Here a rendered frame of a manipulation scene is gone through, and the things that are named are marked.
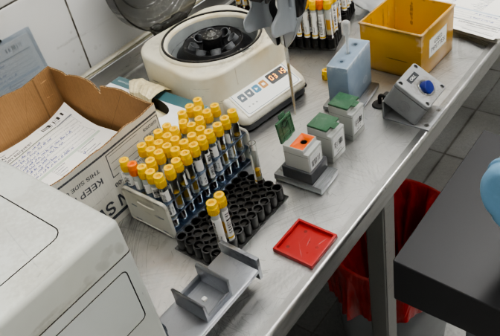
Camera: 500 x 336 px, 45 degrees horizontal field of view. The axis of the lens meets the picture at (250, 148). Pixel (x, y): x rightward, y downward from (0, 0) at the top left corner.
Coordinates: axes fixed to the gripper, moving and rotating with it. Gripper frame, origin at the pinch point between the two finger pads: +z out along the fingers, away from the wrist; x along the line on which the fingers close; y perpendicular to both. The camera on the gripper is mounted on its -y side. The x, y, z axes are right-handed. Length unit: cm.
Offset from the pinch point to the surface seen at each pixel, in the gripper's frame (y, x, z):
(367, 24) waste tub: -33.3, -5.1, 16.9
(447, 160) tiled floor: -108, -15, 114
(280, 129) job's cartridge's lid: 0.9, -2.7, 16.8
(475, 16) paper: -57, 7, 25
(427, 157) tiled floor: -107, -22, 114
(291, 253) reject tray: 14.6, 6.6, 26.6
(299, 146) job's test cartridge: 0.9, 0.5, 19.2
